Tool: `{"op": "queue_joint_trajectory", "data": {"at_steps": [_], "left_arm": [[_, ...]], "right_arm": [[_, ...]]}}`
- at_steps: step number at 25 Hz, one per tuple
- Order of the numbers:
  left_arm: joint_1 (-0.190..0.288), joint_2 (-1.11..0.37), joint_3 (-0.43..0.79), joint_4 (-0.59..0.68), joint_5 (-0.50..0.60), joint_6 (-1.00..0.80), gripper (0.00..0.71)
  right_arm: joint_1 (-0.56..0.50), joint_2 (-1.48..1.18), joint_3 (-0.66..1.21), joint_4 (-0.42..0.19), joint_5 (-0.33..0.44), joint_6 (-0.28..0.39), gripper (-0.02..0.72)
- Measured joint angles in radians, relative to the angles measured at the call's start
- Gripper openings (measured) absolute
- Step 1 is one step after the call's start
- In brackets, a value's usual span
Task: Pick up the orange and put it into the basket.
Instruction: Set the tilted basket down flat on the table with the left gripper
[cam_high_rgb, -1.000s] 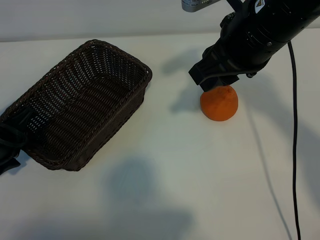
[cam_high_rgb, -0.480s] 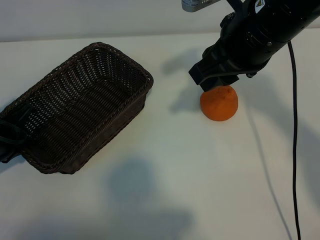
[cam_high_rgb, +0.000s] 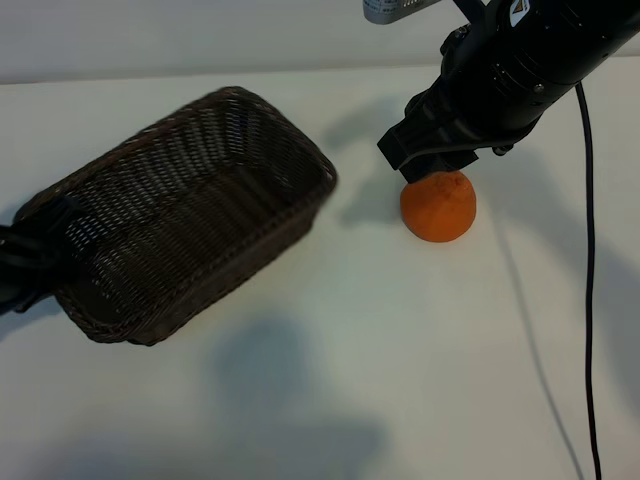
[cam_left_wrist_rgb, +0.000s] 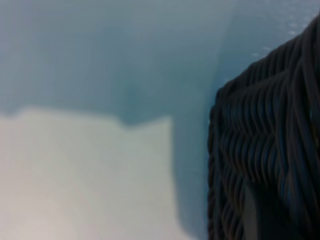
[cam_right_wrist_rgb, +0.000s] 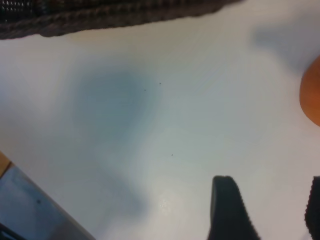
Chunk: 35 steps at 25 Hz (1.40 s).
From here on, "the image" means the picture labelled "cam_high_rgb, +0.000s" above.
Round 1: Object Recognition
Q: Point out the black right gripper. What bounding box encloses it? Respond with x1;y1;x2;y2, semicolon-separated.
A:
377;58;546;187

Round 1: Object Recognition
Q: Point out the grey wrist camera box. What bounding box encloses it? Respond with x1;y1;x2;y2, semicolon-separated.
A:
362;0;441;25

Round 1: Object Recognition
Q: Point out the orange fruit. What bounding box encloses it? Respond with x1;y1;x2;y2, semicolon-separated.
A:
399;169;477;244

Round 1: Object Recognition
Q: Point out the black cable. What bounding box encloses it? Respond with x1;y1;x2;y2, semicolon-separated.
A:
574;82;603;480

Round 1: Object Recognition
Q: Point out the dark brown wicker basket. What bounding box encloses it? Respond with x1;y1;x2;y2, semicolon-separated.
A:
13;85;339;347

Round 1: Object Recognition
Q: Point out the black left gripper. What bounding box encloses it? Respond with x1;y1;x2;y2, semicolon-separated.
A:
0;193;87;317

